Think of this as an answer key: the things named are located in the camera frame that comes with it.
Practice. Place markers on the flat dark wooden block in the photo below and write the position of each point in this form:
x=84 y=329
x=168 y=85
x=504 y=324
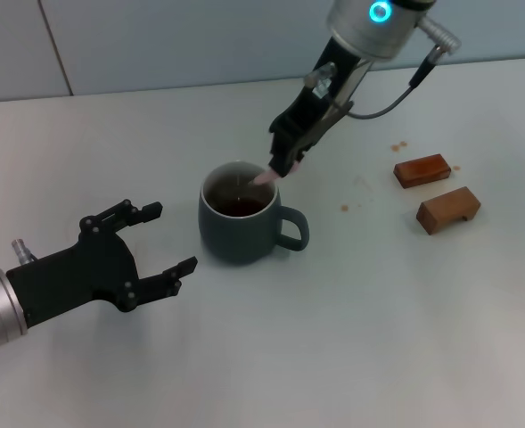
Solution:
x=411 y=176

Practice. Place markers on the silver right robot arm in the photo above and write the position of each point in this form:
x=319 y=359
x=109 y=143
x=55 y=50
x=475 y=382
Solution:
x=369 y=31

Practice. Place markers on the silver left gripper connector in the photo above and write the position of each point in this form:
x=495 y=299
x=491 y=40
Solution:
x=22 y=250

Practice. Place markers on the notched light wooden block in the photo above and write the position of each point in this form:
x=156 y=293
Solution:
x=431 y=214

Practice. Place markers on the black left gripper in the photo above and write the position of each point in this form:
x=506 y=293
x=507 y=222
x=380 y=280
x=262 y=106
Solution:
x=84 y=276

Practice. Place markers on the grey ceramic cup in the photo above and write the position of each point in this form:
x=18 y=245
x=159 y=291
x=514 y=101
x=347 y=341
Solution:
x=231 y=236

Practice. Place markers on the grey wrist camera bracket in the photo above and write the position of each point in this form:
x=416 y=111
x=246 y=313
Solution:
x=349 y=89

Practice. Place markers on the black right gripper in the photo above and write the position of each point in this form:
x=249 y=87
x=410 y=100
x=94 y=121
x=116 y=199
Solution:
x=300 y=113

